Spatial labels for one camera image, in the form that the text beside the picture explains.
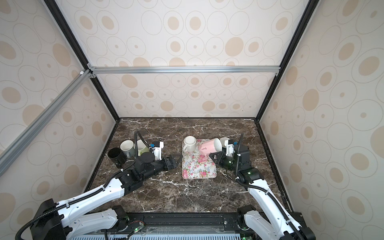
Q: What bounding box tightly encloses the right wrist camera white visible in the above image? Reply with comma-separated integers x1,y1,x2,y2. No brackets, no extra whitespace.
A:
226,144,235,158

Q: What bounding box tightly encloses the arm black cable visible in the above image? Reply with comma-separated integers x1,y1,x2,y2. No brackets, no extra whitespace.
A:
14,130,151,240
233,133,307,240

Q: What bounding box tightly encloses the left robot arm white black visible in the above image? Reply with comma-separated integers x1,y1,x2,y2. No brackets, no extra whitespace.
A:
15,153,183,240

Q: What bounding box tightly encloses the floral rectangular tray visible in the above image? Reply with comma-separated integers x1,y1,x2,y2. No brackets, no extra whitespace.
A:
182,139,217,180

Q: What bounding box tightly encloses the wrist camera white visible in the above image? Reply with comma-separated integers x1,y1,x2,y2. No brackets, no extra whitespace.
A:
226,144,235,158
150,141,164,161

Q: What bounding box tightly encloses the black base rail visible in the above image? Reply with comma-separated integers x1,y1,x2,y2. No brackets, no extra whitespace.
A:
53,211,313,240

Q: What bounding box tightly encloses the diagonal aluminium bar left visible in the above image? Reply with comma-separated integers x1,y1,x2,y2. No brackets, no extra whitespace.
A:
1,70,91,175

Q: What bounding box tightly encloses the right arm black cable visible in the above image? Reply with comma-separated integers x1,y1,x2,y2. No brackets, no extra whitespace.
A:
233,133,307,240

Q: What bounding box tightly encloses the horizontal aluminium bar back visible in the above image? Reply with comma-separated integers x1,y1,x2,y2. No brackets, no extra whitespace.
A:
91,66,280,74

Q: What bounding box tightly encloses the pink faceted mug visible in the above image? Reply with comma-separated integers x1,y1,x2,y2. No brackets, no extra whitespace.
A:
199,138,222,156

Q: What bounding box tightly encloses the dark teal mug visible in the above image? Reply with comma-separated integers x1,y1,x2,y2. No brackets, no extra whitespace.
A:
220,137,230,148

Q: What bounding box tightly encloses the black mug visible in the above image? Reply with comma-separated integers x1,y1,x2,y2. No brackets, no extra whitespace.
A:
108,148,127,169

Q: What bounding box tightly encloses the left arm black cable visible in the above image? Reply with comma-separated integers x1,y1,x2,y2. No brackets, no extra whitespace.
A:
14,130,151,240

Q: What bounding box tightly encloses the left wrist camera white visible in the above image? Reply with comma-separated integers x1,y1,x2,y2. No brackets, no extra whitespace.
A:
150,141,164,161

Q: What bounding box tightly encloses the light green mug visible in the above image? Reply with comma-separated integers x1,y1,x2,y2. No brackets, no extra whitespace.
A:
137,140,149,156

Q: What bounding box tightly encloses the white mug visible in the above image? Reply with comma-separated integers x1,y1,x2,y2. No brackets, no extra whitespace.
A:
183,136,197,153

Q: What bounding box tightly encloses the grey mug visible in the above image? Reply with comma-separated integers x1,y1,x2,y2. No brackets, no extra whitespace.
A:
120,140,136,159

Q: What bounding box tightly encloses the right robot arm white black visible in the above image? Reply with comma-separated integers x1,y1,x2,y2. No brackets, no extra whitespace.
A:
209,145,316,240

